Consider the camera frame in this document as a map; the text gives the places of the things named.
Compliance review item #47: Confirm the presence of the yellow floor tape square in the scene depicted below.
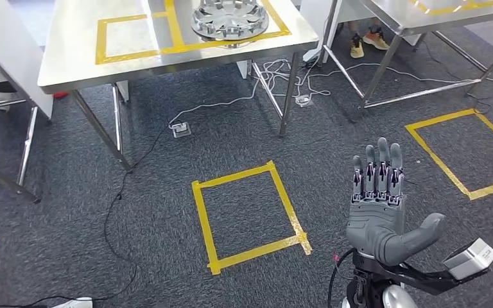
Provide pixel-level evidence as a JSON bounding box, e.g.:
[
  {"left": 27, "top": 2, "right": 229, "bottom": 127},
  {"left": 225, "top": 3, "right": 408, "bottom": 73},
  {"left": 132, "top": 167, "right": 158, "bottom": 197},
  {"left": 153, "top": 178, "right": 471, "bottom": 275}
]
[{"left": 404, "top": 108, "right": 493, "bottom": 201}]

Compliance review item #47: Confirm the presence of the white cable tangle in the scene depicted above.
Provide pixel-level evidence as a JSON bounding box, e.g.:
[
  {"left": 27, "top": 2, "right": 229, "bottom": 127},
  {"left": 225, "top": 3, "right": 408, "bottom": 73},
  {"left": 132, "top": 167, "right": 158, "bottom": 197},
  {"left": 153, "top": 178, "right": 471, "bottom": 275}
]
[{"left": 250, "top": 57, "right": 333, "bottom": 101}]

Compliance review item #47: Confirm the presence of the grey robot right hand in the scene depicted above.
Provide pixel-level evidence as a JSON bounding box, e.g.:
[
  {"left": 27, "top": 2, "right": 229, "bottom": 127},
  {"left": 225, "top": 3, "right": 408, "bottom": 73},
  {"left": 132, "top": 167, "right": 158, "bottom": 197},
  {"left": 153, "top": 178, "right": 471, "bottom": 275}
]
[{"left": 345, "top": 137, "right": 447, "bottom": 267}]

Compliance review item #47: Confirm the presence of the yellow table tape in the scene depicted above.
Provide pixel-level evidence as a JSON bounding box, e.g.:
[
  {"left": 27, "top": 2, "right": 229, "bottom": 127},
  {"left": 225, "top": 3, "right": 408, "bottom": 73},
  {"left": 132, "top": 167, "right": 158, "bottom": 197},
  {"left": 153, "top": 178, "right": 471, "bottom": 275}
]
[{"left": 408, "top": 0, "right": 493, "bottom": 17}]

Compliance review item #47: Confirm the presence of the silver wheel cover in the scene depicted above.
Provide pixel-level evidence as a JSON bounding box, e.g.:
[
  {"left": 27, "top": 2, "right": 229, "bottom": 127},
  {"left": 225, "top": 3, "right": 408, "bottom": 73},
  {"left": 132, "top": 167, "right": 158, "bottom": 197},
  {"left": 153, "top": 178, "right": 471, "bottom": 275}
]
[{"left": 191, "top": 0, "right": 270, "bottom": 42}]

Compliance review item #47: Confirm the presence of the white socket cable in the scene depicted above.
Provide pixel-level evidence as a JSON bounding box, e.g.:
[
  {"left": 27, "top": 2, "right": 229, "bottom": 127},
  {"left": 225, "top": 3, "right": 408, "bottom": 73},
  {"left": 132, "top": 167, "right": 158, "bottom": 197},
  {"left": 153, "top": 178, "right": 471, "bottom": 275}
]
[{"left": 168, "top": 76, "right": 261, "bottom": 128}]

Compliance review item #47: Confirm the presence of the white cabinet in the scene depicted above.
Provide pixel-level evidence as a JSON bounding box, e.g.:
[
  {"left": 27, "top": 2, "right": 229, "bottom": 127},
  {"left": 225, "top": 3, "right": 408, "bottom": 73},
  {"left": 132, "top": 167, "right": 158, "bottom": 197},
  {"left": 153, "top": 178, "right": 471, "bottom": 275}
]
[{"left": 299, "top": 0, "right": 342, "bottom": 65}]

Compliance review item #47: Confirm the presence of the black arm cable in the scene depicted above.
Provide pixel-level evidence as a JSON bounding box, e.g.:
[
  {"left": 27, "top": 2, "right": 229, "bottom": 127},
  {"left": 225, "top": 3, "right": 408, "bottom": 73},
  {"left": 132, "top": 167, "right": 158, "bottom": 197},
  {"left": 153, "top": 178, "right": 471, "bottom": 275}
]
[{"left": 327, "top": 248, "right": 357, "bottom": 308}]

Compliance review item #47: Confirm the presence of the black floor cable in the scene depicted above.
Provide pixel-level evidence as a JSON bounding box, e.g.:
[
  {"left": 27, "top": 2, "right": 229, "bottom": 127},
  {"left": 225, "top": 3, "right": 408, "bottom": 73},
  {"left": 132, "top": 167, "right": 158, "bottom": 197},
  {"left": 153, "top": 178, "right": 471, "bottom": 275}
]
[{"left": 0, "top": 125, "right": 173, "bottom": 308}]

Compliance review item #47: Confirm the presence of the yellow workbench tape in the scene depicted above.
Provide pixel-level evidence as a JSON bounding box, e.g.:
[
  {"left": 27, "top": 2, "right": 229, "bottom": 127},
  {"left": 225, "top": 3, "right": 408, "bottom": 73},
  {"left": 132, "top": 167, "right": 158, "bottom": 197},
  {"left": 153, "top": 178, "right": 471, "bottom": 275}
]
[{"left": 94, "top": 0, "right": 293, "bottom": 66}]

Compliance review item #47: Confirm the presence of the grey table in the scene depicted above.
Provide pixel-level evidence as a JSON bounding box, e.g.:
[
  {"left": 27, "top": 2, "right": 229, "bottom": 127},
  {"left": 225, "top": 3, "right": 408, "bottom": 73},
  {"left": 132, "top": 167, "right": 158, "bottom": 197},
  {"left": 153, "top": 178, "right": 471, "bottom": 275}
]
[{"left": 0, "top": 0, "right": 55, "bottom": 205}]

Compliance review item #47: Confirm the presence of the white power strip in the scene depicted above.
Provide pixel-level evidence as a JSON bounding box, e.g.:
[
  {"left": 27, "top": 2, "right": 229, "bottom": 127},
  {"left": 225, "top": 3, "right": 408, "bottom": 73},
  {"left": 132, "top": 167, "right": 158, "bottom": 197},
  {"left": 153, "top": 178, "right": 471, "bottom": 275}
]
[{"left": 51, "top": 296, "right": 94, "bottom": 308}]

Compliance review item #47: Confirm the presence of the white power cable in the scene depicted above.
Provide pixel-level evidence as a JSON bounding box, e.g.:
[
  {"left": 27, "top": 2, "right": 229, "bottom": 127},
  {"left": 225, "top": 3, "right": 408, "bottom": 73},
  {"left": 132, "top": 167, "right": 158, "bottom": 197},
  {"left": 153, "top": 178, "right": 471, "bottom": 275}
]
[{"left": 310, "top": 62, "right": 493, "bottom": 85}]

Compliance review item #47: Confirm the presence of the steel table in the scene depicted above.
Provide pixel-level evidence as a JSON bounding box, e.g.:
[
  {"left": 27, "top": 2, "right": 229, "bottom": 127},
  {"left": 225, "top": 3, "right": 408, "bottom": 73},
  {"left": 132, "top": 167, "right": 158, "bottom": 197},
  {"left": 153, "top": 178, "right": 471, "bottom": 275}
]
[{"left": 320, "top": 0, "right": 493, "bottom": 124}]

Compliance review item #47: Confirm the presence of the steel workbench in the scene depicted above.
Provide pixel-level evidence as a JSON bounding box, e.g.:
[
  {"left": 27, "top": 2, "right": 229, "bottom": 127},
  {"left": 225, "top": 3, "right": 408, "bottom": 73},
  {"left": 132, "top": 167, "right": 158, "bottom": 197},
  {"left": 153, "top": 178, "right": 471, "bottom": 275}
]
[{"left": 37, "top": 0, "right": 320, "bottom": 174}]

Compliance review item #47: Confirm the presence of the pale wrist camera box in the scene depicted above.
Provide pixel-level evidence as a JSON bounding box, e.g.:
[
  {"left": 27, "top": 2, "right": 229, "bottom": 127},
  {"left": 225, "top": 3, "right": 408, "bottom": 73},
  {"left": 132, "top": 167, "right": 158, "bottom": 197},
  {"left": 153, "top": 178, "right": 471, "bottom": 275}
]
[{"left": 442, "top": 237, "right": 493, "bottom": 282}]

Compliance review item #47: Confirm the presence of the person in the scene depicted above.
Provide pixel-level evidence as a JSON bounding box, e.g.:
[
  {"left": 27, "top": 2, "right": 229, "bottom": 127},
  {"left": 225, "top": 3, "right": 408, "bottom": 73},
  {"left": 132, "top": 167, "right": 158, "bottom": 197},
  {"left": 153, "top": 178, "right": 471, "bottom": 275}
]
[
  {"left": 347, "top": 17, "right": 391, "bottom": 60},
  {"left": 0, "top": 80, "right": 19, "bottom": 114}
]

